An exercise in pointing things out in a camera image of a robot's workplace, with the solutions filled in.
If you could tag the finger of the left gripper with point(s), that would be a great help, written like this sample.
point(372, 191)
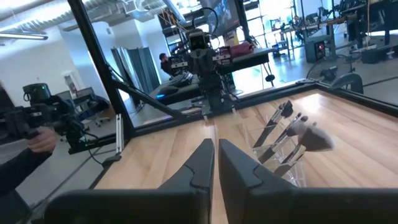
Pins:
point(198, 63)
point(210, 62)

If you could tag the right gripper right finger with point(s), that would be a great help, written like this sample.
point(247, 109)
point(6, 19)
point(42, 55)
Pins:
point(280, 207)

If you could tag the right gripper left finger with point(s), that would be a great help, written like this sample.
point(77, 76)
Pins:
point(140, 207)

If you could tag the clear acrylic three-compartment organizer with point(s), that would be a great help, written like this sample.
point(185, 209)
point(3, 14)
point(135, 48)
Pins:
point(297, 179)

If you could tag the fluffy brown-headed makeup brush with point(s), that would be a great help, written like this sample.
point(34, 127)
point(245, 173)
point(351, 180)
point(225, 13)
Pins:
point(315, 140)

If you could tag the large powder brush silver ferrule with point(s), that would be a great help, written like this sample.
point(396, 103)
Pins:
point(295, 128)

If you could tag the long black makeup brush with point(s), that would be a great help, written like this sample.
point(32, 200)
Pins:
point(286, 109)

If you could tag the person's forearm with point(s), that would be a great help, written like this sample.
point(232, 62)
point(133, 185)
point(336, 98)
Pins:
point(18, 169)

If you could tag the person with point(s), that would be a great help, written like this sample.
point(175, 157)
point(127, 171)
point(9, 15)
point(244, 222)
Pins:
point(166, 67)

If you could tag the black computer mouse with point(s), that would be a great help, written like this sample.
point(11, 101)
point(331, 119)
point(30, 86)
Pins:
point(168, 91)

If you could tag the black desk monitor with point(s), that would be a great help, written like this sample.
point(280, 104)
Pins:
point(227, 15)

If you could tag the grey curtain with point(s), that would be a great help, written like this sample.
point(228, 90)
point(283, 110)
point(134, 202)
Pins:
point(140, 68)

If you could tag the black computer case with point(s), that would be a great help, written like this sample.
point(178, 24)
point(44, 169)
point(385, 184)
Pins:
point(314, 49)

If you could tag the blue office chair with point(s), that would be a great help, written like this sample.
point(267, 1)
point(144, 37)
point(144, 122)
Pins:
point(93, 104)

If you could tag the person's hand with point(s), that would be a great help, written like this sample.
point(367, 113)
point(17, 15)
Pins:
point(42, 141)

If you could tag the ceiling light tube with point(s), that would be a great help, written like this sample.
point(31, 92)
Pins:
point(21, 35)

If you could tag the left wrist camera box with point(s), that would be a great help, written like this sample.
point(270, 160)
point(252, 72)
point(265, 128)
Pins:
point(198, 40)

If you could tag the black frame clamp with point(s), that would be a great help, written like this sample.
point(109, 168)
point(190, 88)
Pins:
point(112, 160)
point(348, 81)

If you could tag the aluminium bracket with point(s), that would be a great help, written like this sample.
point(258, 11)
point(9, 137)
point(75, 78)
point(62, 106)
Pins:
point(119, 133)

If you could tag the black aluminium table frame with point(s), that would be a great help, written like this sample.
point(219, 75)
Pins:
point(102, 71)

